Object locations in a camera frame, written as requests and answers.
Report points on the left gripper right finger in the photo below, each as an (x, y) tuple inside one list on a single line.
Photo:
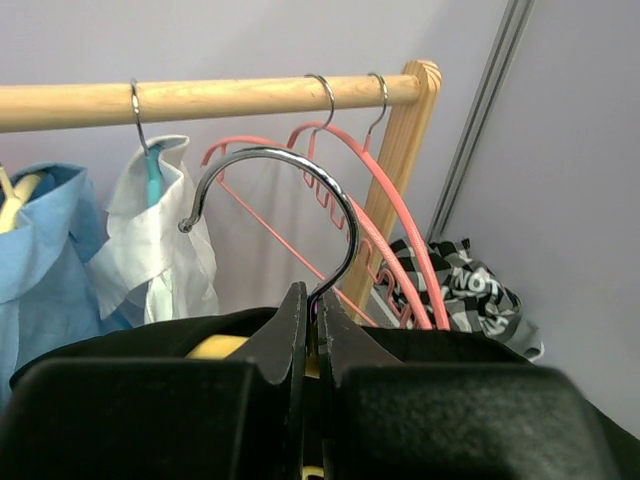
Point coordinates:
[(386, 419)]

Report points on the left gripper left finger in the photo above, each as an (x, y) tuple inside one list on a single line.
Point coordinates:
[(231, 409)]

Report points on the black white plaid shirt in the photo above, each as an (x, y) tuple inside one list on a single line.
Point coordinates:
[(475, 299)]

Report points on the pink hanger of grey shirt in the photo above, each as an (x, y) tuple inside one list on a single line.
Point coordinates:
[(426, 268)]

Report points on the light blue shirt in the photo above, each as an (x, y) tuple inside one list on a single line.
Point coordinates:
[(47, 300)]

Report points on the teal hanger of white shirt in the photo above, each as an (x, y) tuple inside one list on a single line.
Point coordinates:
[(155, 182)]

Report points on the wooden hanger of blue shirt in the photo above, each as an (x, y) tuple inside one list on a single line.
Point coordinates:
[(16, 196)]

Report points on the white plastic basket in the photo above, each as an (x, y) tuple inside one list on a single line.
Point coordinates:
[(523, 336)]

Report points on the wooden clothes rack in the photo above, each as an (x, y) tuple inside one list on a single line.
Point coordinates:
[(412, 97)]

